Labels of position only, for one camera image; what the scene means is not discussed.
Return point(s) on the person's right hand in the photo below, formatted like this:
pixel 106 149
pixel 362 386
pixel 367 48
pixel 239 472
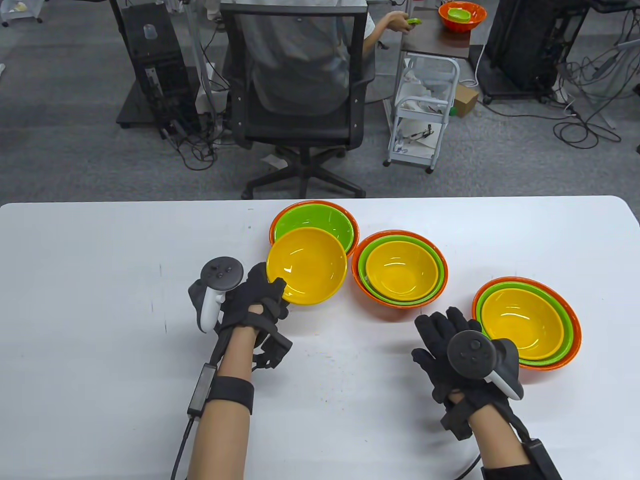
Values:
pixel 440 330

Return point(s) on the green plastic bowl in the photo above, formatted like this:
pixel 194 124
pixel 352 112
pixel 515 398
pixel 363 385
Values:
pixel 361 272
pixel 315 217
pixel 569 327
pixel 459 15

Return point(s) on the orange plastic bowl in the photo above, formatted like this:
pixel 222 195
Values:
pixel 356 232
pixel 400 305
pixel 578 332
pixel 477 15

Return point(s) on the brown wooden side table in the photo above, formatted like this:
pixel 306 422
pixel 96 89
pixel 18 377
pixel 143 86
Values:
pixel 440 45

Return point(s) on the person's left forearm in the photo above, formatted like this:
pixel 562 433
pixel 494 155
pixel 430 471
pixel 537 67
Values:
pixel 220 440

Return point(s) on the black mesh office chair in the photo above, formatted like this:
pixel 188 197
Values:
pixel 300 130

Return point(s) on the white metal desk leg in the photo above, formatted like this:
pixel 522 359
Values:
pixel 192 40

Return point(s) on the white plastic bag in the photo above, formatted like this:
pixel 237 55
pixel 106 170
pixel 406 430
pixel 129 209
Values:
pixel 425 90

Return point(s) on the clear plastic cup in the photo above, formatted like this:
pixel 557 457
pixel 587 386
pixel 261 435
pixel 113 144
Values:
pixel 150 32

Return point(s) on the grey and white controller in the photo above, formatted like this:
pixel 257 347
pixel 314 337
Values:
pixel 470 352
pixel 221 272

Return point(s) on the white three-tier trolley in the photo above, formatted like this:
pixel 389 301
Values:
pixel 411 161

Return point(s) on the cardboard box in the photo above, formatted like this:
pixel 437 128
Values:
pixel 466 100

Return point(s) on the black computer tower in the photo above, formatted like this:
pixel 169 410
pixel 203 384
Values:
pixel 155 65

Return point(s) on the person's right forearm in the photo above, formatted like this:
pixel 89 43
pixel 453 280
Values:
pixel 497 440

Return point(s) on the black equipment rack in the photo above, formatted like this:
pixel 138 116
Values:
pixel 525 45

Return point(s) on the white rolling cart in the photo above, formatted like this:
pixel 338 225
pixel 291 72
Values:
pixel 30 11

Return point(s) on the black forearm sensor box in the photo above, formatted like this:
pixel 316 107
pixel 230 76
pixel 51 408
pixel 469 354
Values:
pixel 542 460
pixel 202 387

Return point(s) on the crumpled white paper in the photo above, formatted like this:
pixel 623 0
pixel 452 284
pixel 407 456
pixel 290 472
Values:
pixel 272 161

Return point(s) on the yellow plastic bowl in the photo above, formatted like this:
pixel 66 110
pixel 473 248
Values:
pixel 522 322
pixel 401 270
pixel 307 267

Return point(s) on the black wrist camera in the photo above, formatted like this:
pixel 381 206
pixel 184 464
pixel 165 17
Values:
pixel 457 420
pixel 275 350

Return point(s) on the person's left hand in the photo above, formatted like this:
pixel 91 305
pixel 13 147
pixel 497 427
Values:
pixel 250 295

